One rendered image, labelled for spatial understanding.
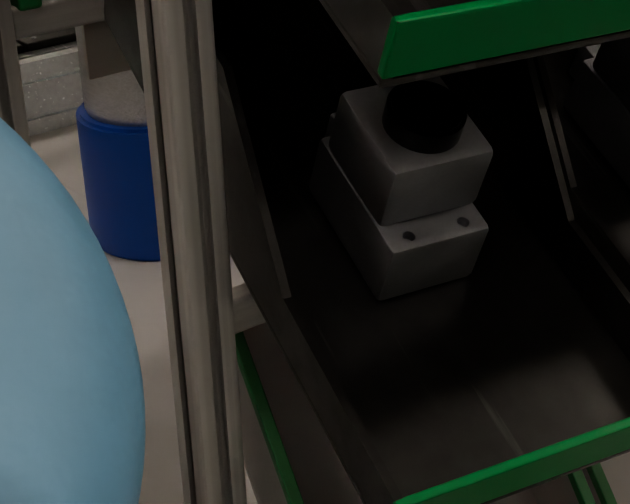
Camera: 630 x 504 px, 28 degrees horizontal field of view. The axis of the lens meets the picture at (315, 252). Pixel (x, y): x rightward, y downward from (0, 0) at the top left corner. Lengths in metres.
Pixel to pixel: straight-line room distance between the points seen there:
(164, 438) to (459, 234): 0.62
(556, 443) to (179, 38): 0.19
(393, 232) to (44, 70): 1.27
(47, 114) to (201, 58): 1.31
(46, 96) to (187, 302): 1.27
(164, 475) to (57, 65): 0.82
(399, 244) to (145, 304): 0.81
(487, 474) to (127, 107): 0.91
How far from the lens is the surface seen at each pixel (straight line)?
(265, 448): 0.52
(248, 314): 0.49
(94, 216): 1.37
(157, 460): 1.04
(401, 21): 0.34
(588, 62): 0.59
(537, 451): 0.44
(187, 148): 0.44
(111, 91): 1.29
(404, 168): 0.45
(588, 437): 0.45
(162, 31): 0.42
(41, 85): 1.72
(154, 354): 1.18
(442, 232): 0.47
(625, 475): 0.65
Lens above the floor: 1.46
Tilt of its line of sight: 27 degrees down
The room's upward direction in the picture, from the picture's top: 2 degrees counter-clockwise
